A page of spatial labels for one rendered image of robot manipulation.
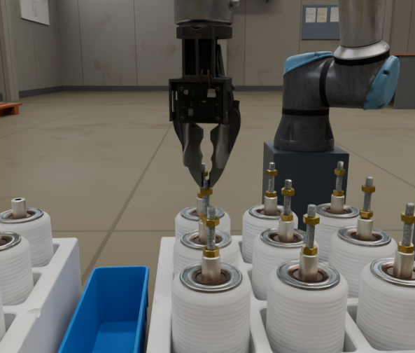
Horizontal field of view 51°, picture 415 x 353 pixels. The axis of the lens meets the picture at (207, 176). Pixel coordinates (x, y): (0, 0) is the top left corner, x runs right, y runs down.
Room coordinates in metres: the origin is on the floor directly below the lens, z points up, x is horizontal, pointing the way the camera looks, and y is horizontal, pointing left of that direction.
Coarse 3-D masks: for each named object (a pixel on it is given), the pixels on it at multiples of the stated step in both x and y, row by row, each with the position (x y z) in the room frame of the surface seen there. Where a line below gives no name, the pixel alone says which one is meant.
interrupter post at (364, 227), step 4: (360, 216) 0.61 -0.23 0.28; (360, 220) 0.60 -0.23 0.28; (364, 220) 0.60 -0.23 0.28; (368, 220) 0.60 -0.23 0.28; (372, 220) 0.60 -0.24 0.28; (360, 224) 0.60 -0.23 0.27; (364, 224) 0.60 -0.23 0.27; (368, 224) 0.60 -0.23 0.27; (372, 224) 0.60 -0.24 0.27; (360, 228) 0.60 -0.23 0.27; (364, 228) 0.60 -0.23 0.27; (368, 228) 0.60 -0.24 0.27; (356, 232) 0.61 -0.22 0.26; (360, 232) 0.60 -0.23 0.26; (364, 232) 0.60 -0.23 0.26; (368, 232) 0.60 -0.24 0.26; (356, 236) 0.61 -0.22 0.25; (360, 236) 0.60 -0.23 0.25; (364, 236) 0.60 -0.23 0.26; (368, 236) 0.60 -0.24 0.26
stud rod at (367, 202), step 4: (368, 176) 0.61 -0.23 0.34; (368, 180) 0.60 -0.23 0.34; (368, 184) 0.60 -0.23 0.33; (364, 196) 0.61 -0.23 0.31; (368, 196) 0.60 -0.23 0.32; (364, 200) 0.61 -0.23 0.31; (368, 200) 0.60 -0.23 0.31; (364, 204) 0.61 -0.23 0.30; (368, 204) 0.60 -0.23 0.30; (364, 208) 0.60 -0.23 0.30; (368, 208) 0.60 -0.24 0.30
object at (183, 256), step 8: (176, 240) 0.60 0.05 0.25; (232, 240) 0.59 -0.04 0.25; (176, 248) 0.58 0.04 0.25; (184, 248) 0.57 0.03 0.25; (224, 248) 0.57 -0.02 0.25; (232, 248) 0.57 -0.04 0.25; (176, 256) 0.57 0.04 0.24; (184, 256) 0.56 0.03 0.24; (192, 256) 0.55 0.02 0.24; (200, 256) 0.55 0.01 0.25; (224, 256) 0.55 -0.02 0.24; (232, 256) 0.57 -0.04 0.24; (176, 264) 0.57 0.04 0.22; (184, 264) 0.56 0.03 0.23; (232, 264) 0.57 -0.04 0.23; (176, 272) 0.57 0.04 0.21
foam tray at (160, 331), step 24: (168, 240) 0.77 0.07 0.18; (240, 240) 0.77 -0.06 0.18; (168, 264) 0.66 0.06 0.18; (240, 264) 0.66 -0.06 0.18; (168, 288) 0.58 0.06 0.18; (168, 312) 0.52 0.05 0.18; (264, 312) 0.53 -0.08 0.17; (168, 336) 0.46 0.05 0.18; (264, 336) 0.46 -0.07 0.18; (360, 336) 0.46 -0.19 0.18
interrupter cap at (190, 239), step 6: (186, 234) 0.61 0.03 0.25; (192, 234) 0.61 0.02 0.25; (198, 234) 0.61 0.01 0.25; (216, 234) 0.61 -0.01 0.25; (222, 234) 0.61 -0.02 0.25; (228, 234) 0.61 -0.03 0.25; (186, 240) 0.59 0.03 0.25; (192, 240) 0.59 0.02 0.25; (198, 240) 0.59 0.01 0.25; (216, 240) 0.59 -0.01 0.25; (222, 240) 0.59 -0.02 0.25; (228, 240) 0.58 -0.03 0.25; (186, 246) 0.57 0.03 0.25; (192, 246) 0.56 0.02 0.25; (198, 246) 0.57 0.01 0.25; (204, 246) 0.57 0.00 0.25; (216, 246) 0.56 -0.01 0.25; (222, 246) 0.56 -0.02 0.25
